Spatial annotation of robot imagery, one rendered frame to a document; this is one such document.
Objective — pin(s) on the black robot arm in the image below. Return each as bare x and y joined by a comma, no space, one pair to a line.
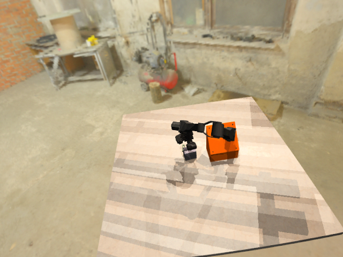
218,130

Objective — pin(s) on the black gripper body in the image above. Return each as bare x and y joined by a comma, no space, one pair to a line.
191,145

